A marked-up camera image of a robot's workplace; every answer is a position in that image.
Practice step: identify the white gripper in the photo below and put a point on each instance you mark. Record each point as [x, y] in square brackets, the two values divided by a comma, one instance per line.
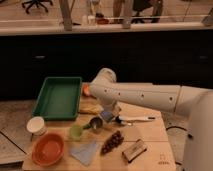
[110, 106]

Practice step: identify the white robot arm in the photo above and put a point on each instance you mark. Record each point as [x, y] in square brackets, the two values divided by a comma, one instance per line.
[196, 103]

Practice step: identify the metal cup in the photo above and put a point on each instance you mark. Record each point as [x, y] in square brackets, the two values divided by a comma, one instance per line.
[96, 123]

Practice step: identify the green plastic cup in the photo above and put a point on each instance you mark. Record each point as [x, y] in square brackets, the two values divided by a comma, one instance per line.
[76, 131]

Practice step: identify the white paper cup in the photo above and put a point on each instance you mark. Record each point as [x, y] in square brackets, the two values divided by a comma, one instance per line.
[36, 125]

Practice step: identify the orange fruit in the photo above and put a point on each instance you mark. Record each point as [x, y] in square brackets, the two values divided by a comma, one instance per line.
[86, 91]

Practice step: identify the bunch of purple grapes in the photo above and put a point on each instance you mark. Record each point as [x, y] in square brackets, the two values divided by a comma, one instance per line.
[112, 142]

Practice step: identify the wooden board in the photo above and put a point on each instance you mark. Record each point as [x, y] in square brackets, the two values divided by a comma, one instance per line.
[157, 157]

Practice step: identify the brown black block brush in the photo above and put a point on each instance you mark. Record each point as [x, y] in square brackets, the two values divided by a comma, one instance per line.
[134, 150]

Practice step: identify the green plastic tray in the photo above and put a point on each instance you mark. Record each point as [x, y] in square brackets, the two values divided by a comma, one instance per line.
[59, 98]

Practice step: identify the blue cloth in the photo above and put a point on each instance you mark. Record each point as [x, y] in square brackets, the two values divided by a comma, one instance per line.
[85, 153]

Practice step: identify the orange bowl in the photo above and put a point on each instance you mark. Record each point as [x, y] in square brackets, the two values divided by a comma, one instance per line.
[48, 149]

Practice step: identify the office chair base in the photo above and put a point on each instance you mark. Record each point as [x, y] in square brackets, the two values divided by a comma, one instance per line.
[28, 4]

